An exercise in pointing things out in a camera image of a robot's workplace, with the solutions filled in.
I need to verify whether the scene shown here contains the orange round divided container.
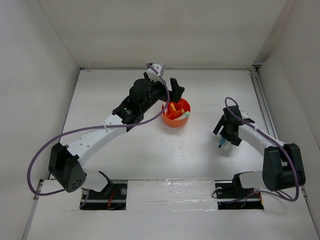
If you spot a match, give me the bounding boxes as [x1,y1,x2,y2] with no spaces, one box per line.
[161,98,191,128]

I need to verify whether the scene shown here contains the pale green white highlighter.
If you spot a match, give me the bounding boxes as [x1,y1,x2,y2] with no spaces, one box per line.
[180,111,190,120]

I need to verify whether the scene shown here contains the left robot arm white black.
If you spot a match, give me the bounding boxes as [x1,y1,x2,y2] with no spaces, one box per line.
[48,77,185,199]

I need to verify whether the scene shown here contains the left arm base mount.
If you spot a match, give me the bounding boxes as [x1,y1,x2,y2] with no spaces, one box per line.
[79,171,128,211]

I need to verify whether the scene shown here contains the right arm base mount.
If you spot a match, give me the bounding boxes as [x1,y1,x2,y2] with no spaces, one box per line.
[211,173,264,210]

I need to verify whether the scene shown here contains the aluminium rail right side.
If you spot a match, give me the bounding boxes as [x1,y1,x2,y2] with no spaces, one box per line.
[249,65,278,139]

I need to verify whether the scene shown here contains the blue utility knife pen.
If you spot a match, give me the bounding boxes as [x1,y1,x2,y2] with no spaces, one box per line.
[218,138,231,149]

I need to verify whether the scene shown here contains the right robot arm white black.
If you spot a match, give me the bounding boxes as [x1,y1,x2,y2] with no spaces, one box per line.
[213,105,306,197]

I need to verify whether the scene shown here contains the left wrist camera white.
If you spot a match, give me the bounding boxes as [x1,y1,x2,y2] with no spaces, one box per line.
[146,62,166,81]

